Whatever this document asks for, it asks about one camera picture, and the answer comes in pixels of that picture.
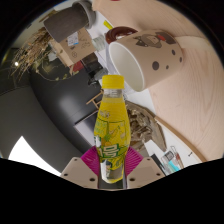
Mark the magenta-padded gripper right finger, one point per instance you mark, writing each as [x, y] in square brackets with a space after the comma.
[135, 160]

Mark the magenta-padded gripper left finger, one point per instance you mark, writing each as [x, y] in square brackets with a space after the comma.
[90, 160]

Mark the yellow drink bottle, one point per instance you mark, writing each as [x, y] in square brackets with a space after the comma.
[111, 133]

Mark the small paint jar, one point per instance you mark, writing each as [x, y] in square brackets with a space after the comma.
[168, 155]

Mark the paint brushes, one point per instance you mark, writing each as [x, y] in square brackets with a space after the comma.
[177, 156]

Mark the wooden easel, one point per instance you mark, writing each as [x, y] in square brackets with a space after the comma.
[95, 99]

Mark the long ceiling light strip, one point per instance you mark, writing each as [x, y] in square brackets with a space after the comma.
[26, 153]

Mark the red box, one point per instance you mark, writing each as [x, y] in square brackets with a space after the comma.
[77, 66]

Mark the beige dotted mug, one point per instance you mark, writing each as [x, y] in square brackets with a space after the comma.
[153, 53]

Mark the brown cardboard box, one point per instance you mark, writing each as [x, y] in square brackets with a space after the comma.
[78, 46]

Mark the small white cup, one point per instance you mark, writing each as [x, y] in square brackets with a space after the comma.
[99, 43]

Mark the ceiling spot lights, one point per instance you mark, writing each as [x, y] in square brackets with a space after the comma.
[16, 63]

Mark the yellow marker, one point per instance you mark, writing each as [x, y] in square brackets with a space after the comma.
[107, 25]

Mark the dried plant in grey pot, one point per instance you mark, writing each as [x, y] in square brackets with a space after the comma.
[65, 21]

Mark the dark grey round saucer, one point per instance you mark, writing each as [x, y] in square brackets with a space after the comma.
[89, 13]

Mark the black wall screen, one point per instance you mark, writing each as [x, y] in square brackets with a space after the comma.
[86, 128]

